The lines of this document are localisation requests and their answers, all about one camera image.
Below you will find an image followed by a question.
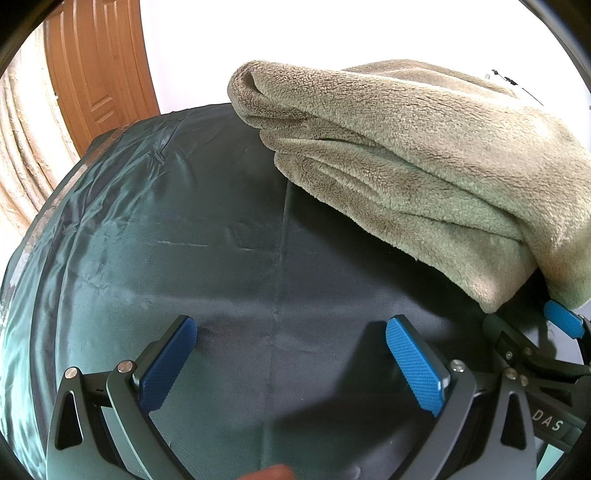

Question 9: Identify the person's left hand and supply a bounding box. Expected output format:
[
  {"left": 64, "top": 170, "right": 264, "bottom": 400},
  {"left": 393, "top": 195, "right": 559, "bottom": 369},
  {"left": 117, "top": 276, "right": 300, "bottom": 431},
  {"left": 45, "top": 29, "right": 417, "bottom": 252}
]
[{"left": 240, "top": 464, "right": 296, "bottom": 480}]

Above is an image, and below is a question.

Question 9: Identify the beige curtain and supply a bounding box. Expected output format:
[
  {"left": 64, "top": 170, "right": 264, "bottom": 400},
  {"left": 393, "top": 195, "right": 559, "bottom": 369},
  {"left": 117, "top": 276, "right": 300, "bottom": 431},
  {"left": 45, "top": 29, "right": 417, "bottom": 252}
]
[{"left": 0, "top": 32, "right": 81, "bottom": 232}]

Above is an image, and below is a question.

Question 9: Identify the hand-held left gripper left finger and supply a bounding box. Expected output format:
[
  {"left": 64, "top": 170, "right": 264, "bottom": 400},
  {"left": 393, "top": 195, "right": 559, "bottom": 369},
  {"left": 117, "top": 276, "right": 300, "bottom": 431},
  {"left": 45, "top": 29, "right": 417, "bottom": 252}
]
[{"left": 46, "top": 315, "right": 199, "bottom": 480}]

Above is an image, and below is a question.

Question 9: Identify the wooden door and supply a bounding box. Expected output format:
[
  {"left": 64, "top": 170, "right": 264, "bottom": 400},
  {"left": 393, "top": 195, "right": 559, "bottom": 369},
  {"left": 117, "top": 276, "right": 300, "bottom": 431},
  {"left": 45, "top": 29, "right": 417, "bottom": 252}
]
[{"left": 44, "top": 0, "right": 160, "bottom": 155}]

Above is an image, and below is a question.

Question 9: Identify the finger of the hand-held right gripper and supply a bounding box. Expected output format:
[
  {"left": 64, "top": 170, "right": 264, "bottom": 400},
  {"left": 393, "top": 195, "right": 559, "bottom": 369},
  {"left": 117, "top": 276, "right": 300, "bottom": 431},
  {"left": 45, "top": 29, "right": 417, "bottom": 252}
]
[
  {"left": 544, "top": 300, "right": 591, "bottom": 344},
  {"left": 482, "top": 316, "right": 578, "bottom": 377}
]

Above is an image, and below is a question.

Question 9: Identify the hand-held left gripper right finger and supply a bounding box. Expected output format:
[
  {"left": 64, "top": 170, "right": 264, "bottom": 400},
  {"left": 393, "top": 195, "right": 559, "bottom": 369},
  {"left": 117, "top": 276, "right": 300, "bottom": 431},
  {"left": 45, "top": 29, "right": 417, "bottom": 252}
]
[{"left": 385, "top": 315, "right": 539, "bottom": 480}]

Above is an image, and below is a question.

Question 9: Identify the dark green bed sheet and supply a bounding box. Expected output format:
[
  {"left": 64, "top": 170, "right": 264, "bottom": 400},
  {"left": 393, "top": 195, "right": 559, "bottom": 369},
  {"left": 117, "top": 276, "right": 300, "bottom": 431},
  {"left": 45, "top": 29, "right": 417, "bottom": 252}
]
[{"left": 0, "top": 102, "right": 591, "bottom": 480}]

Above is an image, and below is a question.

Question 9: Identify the tan fleece garment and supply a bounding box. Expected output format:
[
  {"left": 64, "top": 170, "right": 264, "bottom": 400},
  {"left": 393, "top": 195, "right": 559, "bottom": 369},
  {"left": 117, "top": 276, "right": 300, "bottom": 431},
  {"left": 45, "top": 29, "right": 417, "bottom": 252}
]
[{"left": 228, "top": 59, "right": 591, "bottom": 313}]

